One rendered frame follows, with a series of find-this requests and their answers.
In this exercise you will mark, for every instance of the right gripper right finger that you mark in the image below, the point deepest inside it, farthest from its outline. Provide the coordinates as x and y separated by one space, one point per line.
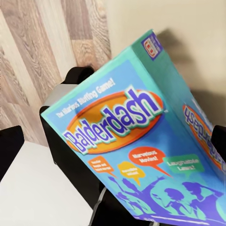
218 139

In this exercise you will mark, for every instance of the board game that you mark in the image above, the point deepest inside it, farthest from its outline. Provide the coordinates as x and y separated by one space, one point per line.
139 129

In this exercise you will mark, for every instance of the bed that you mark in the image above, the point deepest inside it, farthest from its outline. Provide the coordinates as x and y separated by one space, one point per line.
192 32

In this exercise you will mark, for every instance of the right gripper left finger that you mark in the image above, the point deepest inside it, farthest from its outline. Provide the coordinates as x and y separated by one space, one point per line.
11 141

